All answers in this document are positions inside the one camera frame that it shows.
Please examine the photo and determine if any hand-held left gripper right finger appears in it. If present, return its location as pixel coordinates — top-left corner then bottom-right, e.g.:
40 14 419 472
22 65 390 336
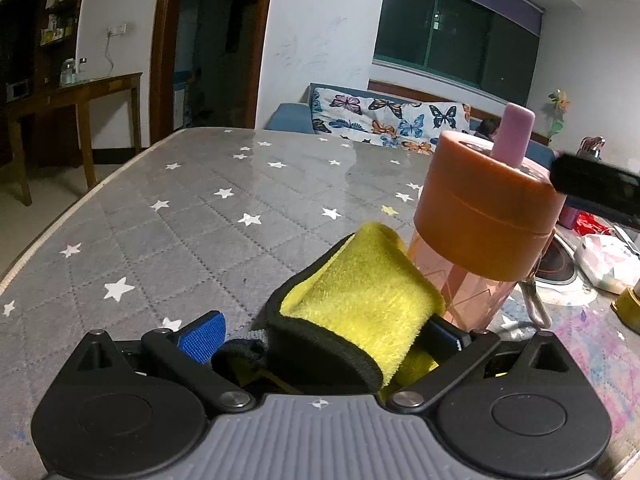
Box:
389 319 576 408

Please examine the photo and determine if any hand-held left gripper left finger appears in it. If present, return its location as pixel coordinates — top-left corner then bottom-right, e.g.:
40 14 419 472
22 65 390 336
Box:
75 311 256 408

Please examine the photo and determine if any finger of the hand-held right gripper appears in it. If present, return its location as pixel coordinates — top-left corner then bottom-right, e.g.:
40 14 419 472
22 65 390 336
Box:
550 154 640 223

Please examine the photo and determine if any purple silicone straw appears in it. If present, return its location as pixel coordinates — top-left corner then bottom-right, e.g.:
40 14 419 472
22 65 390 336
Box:
490 102 536 166

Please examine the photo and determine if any yellow microfibre cloth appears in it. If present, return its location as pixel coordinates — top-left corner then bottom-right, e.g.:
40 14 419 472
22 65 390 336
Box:
212 220 447 403

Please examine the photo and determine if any pink tumbler cup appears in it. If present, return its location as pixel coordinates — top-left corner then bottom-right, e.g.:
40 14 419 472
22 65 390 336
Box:
405 129 569 333

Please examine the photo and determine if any pink plastic bag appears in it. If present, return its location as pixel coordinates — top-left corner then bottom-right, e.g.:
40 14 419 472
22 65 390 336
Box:
574 232 640 295

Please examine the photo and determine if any black round induction cooktop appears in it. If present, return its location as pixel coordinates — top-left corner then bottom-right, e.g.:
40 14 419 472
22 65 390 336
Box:
535 237 578 286

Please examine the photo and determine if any artificial flower decoration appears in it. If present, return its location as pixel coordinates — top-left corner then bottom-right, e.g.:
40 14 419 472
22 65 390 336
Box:
547 89 572 137

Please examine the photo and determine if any induction cooker plate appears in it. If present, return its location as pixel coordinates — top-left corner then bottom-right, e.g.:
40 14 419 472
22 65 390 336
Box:
530 232 596 306

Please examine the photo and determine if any grey star tablecloth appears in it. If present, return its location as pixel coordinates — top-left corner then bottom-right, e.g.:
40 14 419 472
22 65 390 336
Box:
0 127 551 461

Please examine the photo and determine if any dark yellow object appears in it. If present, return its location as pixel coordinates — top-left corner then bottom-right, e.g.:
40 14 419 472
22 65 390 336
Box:
612 282 640 333

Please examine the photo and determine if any pastel patterned table mat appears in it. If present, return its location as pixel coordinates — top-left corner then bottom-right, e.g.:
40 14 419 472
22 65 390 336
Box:
492 300 640 436

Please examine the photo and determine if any dark green window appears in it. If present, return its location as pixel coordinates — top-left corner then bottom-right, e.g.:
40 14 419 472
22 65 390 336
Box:
372 0 543 106

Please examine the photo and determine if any butterfly print blanket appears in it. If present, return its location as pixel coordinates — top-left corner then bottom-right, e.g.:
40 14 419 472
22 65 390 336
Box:
309 87 472 156

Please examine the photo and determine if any blue sofa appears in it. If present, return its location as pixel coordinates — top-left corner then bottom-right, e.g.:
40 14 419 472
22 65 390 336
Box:
264 82 556 161

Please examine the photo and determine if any wooden side table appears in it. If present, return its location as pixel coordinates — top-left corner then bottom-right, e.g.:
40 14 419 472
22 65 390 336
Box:
5 72 144 207

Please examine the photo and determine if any dark wooden shelf unit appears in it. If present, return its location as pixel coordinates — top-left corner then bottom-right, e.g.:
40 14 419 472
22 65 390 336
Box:
0 0 86 98

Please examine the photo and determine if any brown wooden door frame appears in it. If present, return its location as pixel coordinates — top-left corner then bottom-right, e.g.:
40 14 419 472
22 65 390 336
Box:
149 0 278 147

